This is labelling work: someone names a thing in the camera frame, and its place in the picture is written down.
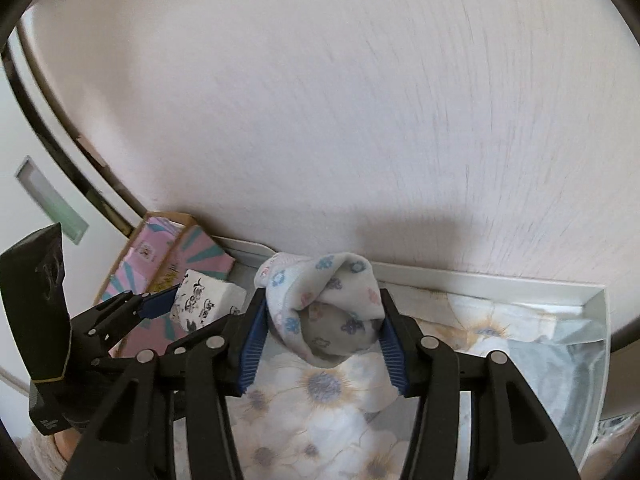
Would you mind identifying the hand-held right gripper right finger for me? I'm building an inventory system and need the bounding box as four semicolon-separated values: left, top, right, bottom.
377;289;582;480

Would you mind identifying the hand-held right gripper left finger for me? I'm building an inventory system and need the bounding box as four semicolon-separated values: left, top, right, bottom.
60;289;271;480

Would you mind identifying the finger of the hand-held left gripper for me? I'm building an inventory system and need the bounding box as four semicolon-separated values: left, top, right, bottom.
70;287;180;348

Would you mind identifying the black floral print tissue pack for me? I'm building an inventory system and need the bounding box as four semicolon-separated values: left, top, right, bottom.
169;269;247;332

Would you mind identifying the cardboard box with pink lining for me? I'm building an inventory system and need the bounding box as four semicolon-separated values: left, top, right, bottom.
92;211;236;358

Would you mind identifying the white floral sock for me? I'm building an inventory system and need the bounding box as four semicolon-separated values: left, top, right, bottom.
255;251;386;367

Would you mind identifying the person's left forearm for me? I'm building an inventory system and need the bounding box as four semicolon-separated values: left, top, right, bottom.
15;430;81;480

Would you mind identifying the floral bedsheet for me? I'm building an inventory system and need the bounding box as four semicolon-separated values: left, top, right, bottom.
220;260;591;480

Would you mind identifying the clear plastic bag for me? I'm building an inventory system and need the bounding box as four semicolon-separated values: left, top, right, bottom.
505;317;606;466

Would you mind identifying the grey recessed door handle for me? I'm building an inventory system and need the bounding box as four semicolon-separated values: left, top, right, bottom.
14;156;90;246

